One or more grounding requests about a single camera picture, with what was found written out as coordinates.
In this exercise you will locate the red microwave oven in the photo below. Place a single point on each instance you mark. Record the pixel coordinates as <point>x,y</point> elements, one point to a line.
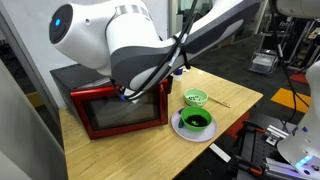
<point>116,115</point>

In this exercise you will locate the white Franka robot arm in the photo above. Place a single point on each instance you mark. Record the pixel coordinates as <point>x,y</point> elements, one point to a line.
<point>133,50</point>

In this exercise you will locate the black microwave body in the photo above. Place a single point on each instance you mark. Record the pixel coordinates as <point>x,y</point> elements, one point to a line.
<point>73,75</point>

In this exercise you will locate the white paper cup purple sleeve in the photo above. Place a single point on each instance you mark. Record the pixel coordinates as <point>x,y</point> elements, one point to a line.
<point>178,76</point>

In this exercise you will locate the small black bean pile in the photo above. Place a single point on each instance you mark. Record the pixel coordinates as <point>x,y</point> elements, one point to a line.
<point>193,98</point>

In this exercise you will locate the large black bean pile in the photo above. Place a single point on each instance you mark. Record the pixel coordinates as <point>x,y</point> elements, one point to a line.
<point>196,120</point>

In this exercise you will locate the dark green bowl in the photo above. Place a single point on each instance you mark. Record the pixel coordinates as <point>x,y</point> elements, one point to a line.
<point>196,128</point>

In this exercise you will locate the pale lavender plate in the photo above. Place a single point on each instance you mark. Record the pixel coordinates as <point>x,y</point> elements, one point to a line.
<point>200,136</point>

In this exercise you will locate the white bar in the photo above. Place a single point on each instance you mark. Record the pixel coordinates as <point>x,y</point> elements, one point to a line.
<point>220,152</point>

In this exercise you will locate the black orange clamp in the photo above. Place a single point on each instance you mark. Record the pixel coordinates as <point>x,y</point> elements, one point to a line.
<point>250,166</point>
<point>255,128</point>

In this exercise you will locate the clear plastic box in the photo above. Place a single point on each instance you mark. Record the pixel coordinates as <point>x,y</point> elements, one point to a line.
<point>263,63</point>

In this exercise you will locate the black perforated breadboard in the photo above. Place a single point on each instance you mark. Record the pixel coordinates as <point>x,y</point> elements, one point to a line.
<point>256,146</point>

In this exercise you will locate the grey partition panel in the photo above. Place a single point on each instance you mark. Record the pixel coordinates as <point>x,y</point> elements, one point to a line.
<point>26,140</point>

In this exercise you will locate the black metal equipment rack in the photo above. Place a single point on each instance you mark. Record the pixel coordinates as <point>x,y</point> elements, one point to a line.
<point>300,36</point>

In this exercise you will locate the aluminium bracket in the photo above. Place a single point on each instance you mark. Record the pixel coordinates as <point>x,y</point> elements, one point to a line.
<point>276,135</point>

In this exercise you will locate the grey metal post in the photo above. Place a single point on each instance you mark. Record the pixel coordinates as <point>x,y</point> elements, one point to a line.
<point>20,56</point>

